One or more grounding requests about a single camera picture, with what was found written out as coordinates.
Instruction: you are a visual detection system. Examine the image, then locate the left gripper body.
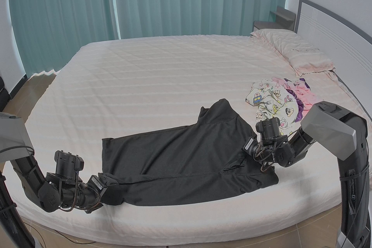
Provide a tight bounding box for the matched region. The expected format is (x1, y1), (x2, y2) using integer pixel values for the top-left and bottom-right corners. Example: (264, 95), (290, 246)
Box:
(77, 175), (109, 211)

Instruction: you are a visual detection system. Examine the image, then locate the grey bedside table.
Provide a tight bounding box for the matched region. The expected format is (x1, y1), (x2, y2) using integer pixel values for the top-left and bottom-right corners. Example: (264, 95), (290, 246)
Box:
(253, 6), (296, 34)

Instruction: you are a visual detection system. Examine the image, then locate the black cable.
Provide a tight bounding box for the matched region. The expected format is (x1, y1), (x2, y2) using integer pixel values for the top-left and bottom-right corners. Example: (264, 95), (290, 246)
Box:
(0, 146), (35, 154)

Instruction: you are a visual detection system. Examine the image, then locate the bed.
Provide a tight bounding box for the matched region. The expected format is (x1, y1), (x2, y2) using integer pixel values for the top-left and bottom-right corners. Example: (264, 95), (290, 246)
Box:
(0, 0), (372, 244)

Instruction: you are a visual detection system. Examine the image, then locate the white printed pyjama top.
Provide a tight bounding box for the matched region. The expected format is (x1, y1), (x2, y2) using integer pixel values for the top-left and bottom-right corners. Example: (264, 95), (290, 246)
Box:
(245, 78), (303, 129)

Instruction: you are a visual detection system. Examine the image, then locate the cream pillow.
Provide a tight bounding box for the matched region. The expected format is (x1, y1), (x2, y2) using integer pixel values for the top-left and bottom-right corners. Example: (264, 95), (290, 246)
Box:
(250, 29), (336, 77)

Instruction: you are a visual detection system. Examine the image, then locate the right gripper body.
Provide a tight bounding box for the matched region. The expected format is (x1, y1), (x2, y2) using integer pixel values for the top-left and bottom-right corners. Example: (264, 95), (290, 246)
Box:
(243, 136), (263, 160)

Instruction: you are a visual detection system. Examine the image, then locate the black T-shirt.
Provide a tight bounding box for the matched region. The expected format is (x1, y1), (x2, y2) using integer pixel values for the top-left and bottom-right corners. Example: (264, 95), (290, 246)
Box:
(101, 98), (279, 207)

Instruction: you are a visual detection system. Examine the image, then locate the pink garment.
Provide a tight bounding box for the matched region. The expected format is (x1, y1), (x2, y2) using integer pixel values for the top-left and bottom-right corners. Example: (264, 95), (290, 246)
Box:
(272, 76), (319, 106)

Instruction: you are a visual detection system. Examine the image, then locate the purple garment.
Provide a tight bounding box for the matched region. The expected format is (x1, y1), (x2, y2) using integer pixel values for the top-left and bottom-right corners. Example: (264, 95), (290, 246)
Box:
(283, 78), (311, 122)

